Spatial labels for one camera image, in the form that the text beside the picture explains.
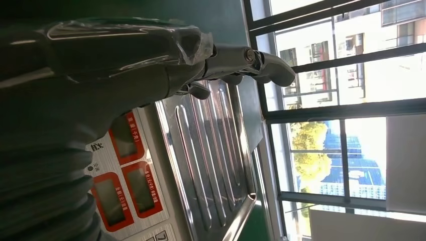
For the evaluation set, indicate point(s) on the white electronic scale body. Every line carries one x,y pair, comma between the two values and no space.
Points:
133,173

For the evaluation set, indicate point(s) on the steel scale tray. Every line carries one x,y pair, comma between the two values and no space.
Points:
206,159

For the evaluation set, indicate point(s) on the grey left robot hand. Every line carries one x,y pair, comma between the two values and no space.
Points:
100,76

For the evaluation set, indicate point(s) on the dark green table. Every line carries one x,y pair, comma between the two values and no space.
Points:
226,20

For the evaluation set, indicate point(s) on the dark window frame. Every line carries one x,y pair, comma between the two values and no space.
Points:
332,111

